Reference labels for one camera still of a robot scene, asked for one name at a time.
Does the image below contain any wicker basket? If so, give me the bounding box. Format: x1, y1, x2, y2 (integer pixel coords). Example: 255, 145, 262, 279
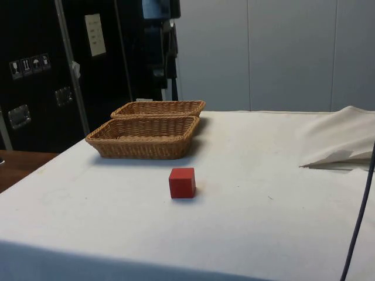
110, 100, 207, 137
84, 115, 201, 160

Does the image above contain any red cube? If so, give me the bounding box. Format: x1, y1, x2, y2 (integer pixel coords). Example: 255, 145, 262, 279
168, 167, 197, 200

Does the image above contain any black cabinet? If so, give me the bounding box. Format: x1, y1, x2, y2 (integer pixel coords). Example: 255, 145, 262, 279
0, 0, 145, 153

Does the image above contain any black cable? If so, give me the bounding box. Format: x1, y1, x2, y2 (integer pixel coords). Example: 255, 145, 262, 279
339, 139, 375, 281

